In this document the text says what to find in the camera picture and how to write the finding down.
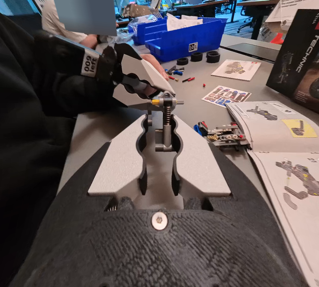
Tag pile of loose lego pieces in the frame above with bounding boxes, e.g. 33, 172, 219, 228
164, 66, 185, 76

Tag grey lego shock absorber assembly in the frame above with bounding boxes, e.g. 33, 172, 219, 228
147, 91, 185, 152

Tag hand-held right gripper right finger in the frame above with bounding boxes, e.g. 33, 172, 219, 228
171, 114, 233, 196

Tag person's left forearm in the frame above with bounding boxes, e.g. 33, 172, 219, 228
0, 13, 120, 123

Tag labelled blue storage bin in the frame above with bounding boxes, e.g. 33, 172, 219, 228
145, 17, 228, 63

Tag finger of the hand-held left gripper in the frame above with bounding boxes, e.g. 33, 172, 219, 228
120, 54, 176, 99
112, 85, 165, 113

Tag white papers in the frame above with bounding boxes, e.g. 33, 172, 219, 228
166, 13, 203, 32

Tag lego sticker sheet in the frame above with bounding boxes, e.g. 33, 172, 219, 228
201, 85, 252, 106

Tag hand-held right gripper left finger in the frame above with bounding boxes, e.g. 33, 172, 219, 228
88, 113, 148, 196

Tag long office desk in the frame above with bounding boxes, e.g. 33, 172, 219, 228
174, 0, 246, 18

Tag black lego box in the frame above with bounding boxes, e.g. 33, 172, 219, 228
266, 8, 319, 113

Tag partly built lego chassis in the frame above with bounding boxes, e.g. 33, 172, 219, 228
194, 121, 252, 152

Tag clear plastic bag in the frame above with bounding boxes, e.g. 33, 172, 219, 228
128, 14, 166, 34

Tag open instruction manual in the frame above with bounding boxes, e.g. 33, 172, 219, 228
225, 100, 319, 287

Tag small white instruction booklet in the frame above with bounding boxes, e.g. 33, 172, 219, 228
211, 59, 262, 81

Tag person's left hand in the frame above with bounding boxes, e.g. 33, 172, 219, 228
140, 54, 170, 81

